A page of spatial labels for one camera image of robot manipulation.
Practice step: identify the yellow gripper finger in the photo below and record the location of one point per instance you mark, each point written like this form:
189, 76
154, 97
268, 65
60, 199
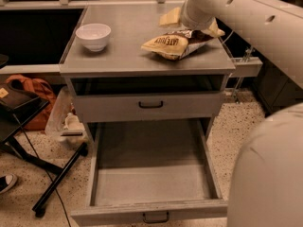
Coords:
171, 18

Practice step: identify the brown yellow chip bag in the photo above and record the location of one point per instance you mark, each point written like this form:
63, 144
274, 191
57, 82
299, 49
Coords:
178, 44

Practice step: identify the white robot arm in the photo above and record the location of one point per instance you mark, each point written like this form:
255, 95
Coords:
267, 180

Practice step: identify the grey drawer cabinet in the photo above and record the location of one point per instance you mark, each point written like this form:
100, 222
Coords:
124, 68

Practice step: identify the closed grey upper drawer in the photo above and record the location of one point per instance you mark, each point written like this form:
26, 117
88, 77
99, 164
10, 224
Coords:
147, 107

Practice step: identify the clear plastic bag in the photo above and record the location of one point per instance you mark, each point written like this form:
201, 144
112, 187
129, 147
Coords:
63, 124

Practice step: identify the open grey bottom drawer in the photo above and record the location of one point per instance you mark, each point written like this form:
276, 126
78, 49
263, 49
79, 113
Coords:
152, 172

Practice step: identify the white ceramic bowl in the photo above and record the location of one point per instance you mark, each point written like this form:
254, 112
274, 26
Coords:
94, 37

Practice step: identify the metal diagonal rod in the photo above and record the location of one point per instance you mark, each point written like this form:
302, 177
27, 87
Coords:
240, 69

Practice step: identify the black white sneaker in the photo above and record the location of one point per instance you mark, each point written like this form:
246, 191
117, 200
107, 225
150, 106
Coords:
7, 182

